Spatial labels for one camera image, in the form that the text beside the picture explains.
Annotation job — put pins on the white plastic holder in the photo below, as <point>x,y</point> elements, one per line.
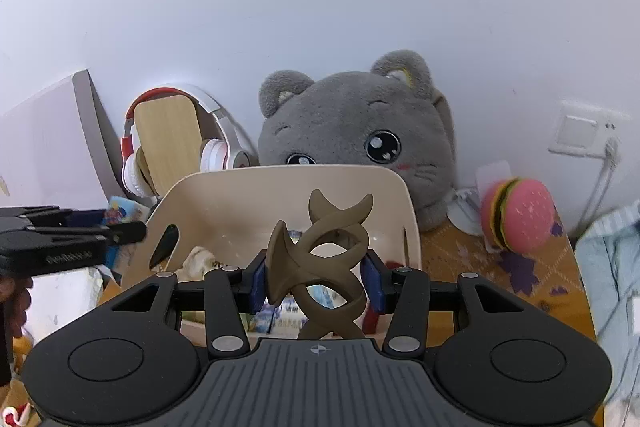
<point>465,209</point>

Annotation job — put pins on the brown red plush toy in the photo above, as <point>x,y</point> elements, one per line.
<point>22,357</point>

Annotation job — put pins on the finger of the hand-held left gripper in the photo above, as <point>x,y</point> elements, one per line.
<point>130,232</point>
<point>85,218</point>

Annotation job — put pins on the person's left hand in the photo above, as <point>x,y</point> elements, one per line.
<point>17,307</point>

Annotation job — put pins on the blue white patterned packet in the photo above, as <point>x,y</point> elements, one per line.
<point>287,314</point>

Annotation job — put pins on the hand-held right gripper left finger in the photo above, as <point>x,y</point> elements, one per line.
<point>257,287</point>

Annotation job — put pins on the burger plush toy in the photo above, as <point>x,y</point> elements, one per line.
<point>525,212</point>

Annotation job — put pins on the purple flower table mat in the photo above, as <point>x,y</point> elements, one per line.
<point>460,257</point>

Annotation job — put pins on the wooden headphone stand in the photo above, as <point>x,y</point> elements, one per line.
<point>167,137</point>

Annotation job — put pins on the beige plastic bin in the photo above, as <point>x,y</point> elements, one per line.
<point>250,197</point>

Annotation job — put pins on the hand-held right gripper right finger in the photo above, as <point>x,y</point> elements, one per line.
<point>372,284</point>

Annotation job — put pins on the white wall socket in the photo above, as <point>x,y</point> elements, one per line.
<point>575,129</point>

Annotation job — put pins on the brown hair claw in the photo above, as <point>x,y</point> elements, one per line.
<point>287,262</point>

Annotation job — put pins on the white grey-edged panel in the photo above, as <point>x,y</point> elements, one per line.
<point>45,142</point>

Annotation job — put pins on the blue tissue pack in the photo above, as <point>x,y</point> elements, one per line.
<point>122,209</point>

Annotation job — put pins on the grey cat plush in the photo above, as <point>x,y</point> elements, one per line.
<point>345,122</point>

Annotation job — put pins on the red white headphones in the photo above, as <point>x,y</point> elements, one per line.
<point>220,154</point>

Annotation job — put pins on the cream fabric scrunchie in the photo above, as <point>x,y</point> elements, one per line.
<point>200,259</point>

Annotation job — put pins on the light blue cloth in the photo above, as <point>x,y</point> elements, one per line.
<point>615,282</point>

